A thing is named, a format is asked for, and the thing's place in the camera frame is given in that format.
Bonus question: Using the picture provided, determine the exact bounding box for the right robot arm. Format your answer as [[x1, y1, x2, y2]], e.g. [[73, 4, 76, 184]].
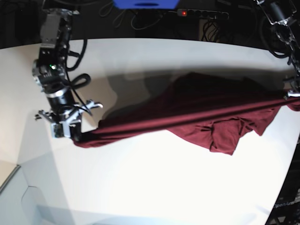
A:
[[32, 0, 102, 141]]

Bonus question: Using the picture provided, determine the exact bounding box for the dark red t-shirt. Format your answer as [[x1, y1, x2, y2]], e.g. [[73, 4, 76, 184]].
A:
[[74, 73, 300, 155]]

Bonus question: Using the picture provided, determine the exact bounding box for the black power strip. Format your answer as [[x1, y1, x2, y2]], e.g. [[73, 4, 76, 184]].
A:
[[176, 8, 229, 20]]

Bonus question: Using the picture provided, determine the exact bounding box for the blue box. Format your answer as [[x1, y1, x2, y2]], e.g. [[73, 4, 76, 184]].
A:
[[113, 0, 179, 9]]

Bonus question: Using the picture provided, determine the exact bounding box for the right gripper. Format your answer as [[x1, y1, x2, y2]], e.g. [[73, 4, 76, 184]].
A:
[[35, 100, 103, 141]]

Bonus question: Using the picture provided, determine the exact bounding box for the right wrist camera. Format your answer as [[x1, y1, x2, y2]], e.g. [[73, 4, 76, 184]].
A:
[[51, 123, 70, 138]]

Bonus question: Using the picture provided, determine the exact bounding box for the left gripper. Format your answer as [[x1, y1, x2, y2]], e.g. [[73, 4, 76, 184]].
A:
[[283, 76, 300, 98]]

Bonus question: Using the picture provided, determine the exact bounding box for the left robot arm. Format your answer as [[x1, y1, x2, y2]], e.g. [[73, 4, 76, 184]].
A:
[[255, 0, 300, 97]]

